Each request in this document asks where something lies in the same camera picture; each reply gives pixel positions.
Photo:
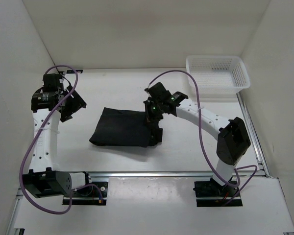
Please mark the black trousers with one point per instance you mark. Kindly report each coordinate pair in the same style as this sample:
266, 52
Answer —
126, 128

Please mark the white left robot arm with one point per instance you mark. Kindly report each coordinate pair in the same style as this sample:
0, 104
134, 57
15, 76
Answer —
44, 177

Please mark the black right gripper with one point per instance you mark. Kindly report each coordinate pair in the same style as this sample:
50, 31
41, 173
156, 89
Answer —
149, 116

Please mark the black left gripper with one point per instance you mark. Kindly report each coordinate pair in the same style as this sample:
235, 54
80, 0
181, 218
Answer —
77, 103

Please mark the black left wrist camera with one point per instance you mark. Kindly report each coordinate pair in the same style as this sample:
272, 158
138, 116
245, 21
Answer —
52, 82

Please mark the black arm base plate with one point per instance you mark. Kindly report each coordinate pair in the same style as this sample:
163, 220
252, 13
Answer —
91, 196

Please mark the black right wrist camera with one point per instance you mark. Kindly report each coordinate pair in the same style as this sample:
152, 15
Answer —
158, 91

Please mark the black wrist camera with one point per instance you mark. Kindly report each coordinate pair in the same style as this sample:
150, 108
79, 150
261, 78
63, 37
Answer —
52, 82
158, 91

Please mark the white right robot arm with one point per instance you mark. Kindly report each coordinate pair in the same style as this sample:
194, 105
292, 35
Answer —
231, 134

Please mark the white plastic basket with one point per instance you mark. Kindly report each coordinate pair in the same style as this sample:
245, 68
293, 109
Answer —
218, 76

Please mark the aluminium frame rail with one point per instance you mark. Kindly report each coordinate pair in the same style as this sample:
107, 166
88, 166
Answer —
151, 174

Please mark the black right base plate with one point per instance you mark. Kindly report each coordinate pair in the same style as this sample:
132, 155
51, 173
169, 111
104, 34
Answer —
210, 194

